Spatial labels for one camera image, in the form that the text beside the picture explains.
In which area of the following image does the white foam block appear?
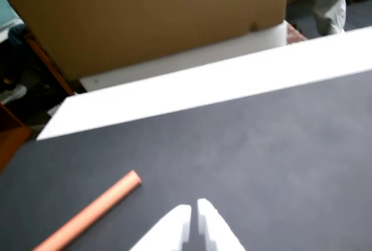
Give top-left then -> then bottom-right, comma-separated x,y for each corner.
78,20 -> 288,94

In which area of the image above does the brown cardboard box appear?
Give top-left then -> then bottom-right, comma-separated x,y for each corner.
0,0 -> 288,82

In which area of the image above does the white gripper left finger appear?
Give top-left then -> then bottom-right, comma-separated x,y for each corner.
127,204 -> 193,251

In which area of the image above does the grey WOWROBO mat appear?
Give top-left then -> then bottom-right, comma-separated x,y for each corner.
0,70 -> 372,251

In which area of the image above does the white shoe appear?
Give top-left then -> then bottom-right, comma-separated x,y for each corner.
0,84 -> 28,105

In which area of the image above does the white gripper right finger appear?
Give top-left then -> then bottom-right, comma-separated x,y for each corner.
196,198 -> 246,251

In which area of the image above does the orange wooden furniture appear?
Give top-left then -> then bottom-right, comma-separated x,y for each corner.
0,101 -> 33,173

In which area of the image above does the teal object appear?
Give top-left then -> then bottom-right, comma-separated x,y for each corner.
0,0 -> 26,42

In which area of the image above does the orange chalk stick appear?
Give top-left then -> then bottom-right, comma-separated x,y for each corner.
31,169 -> 142,251

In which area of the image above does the orange wooden bar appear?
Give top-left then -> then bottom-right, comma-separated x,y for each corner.
24,33 -> 75,96

